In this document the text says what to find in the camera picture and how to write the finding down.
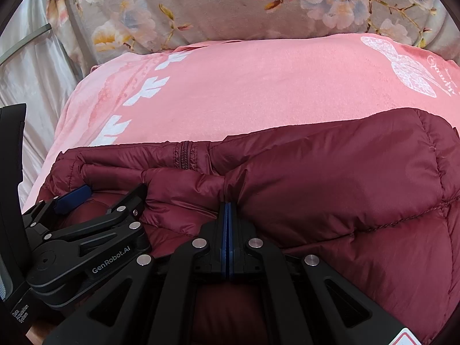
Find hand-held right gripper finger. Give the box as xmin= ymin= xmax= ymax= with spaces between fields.
xmin=228 ymin=201 xmax=425 ymax=345
xmin=43 ymin=201 xmax=228 ymax=345

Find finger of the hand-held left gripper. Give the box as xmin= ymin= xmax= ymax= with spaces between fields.
xmin=47 ymin=183 xmax=149 ymax=241
xmin=22 ymin=185 xmax=90 ymax=229

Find maroon puffer jacket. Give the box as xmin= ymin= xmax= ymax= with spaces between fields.
xmin=36 ymin=108 xmax=460 ymax=345

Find white satin curtain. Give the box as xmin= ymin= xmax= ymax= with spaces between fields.
xmin=0 ymin=0 xmax=90 ymax=205

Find pink printed blanket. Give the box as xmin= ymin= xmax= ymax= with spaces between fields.
xmin=22 ymin=32 xmax=460 ymax=212

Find grey floral blanket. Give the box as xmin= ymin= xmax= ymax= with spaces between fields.
xmin=47 ymin=0 xmax=460 ymax=65

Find grey strap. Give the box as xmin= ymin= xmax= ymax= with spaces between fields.
xmin=0 ymin=23 xmax=53 ymax=63

